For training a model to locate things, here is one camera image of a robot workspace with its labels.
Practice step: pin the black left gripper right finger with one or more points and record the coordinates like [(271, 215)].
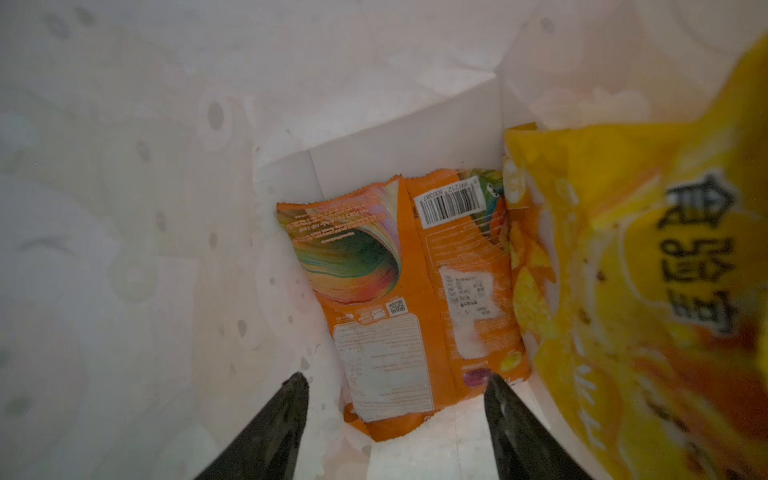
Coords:
[(523, 448)]

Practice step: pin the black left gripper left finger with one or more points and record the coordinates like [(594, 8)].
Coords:
[(268, 447)]

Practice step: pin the white cartoon paper gift bag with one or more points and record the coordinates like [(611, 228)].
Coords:
[(150, 303)]

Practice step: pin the orange snack bag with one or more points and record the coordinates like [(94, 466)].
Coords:
[(415, 282)]

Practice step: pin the yellow chips bag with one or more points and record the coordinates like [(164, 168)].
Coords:
[(640, 270)]

